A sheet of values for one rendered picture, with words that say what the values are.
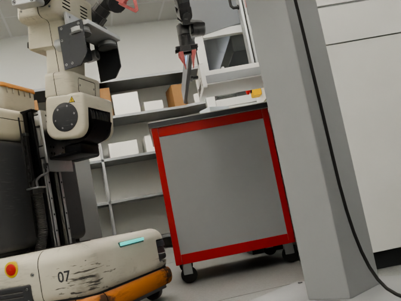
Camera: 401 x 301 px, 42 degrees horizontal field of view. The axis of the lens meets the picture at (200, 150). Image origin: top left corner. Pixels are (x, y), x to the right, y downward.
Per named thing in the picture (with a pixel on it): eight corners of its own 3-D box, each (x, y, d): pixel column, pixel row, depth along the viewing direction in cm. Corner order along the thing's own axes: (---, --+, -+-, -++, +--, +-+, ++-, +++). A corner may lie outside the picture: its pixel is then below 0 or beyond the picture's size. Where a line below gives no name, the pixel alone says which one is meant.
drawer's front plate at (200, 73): (203, 88, 224) (199, 63, 226) (200, 103, 253) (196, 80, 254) (207, 87, 224) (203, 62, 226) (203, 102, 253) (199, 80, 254)
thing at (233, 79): (206, 85, 226) (204, 71, 227) (203, 98, 252) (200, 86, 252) (296, 68, 229) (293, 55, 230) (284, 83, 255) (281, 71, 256)
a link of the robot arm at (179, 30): (174, 25, 241) (177, 21, 236) (188, 25, 244) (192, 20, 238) (176, 40, 240) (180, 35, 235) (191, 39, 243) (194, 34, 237)
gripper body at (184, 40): (198, 47, 235) (195, 31, 236) (175, 50, 234) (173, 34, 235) (197, 52, 241) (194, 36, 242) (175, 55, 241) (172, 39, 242)
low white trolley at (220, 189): (177, 286, 237) (147, 122, 246) (176, 273, 298) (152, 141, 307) (302, 261, 241) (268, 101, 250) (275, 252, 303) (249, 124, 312)
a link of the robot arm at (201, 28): (176, 7, 238) (182, 12, 231) (201, 6, 242) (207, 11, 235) (176, 33, 244) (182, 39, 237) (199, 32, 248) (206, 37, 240)
